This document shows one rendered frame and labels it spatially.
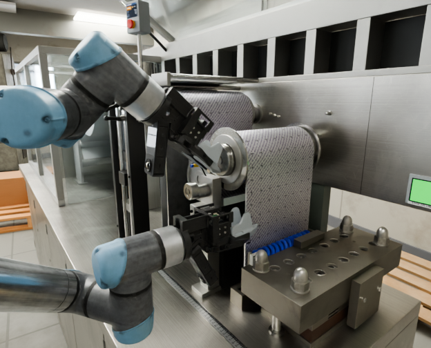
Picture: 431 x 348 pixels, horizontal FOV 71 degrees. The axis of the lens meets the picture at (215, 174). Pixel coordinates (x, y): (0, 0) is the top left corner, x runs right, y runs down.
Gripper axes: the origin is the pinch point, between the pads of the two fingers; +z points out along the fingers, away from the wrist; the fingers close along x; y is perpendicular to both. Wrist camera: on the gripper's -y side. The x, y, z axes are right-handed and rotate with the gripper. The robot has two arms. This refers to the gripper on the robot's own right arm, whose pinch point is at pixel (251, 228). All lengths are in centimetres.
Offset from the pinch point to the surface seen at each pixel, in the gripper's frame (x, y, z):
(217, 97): 26.2, 30.1, 9.6
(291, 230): -0.2, -4.4, 14.2
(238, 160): 1.1, 16.5, -3.5
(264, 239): -0.3, -3.9, 4.1
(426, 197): -24.6, 8.3, 29.3
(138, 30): 58, 52, -1
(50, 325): 145, -109, -33
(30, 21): 668, 173, 46
